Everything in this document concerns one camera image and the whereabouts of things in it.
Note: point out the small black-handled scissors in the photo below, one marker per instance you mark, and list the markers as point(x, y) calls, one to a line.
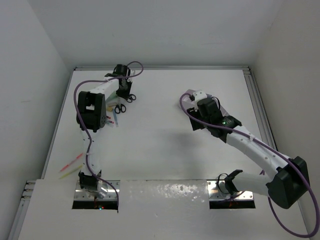
point(131, 98)

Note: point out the light blue pen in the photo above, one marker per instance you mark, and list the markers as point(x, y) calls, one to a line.
point(115, 118)

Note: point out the large black-handled scissors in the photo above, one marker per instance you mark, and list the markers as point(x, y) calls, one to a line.
point(120, 108)

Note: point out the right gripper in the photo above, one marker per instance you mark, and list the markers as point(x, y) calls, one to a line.
point(192, 111)

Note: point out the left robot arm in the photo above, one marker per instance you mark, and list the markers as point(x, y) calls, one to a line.
point(90, 99)

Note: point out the green highlighter clear body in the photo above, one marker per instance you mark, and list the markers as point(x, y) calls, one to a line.
point(112, 97)

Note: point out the pink thin highlighter pen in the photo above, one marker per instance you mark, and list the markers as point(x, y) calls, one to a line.
point(71, 162)

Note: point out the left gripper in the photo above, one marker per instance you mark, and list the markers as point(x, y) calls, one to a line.
point(126, 94)

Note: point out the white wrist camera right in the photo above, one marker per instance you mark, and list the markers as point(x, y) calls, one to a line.
point(199, 95)

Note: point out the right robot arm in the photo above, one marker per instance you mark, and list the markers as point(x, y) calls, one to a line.
point(286, 177)

